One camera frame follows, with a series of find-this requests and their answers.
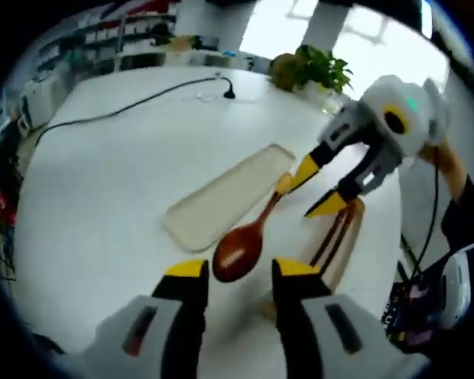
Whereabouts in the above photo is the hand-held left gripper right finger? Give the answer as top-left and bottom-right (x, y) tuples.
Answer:
(270, 257), (428, 379)

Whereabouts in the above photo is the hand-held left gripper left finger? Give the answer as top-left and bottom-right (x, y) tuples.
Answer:
(61, 258), (211, 379)

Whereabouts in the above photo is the brown wooden chopstick utensil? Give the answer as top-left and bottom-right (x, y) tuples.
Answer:
(308, 208), (347, 268)
(314, 211), (352, 272)

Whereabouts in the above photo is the beige cutlery case base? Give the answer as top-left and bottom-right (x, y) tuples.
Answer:
(299, 198), (367, 295)

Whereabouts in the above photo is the brown wooden spoon utensil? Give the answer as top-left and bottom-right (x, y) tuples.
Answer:
(212, 173), (292, 284)

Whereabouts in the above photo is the beige cutlery case lid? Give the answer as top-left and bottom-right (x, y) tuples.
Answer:
(163, 143), (296, 254)

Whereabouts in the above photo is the green potted plant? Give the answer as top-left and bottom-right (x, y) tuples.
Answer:
(294, 43), (355, 114)

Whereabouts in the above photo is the brown woven ornament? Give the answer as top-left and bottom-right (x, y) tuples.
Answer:
(269, 54), (302, 91)

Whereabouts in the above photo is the person's black printed shirt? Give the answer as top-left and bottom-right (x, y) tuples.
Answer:
(381, 175), (474, 358)

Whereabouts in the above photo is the storage shelving with white boxes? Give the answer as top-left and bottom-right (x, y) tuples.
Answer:
(33, 0), (181, 78)

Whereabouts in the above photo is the white appliance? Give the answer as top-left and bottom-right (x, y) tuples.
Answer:
(18, 76), (57, 133)

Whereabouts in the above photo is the black power cable with plug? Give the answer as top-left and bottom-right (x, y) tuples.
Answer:
(34, 76), (237, 149)

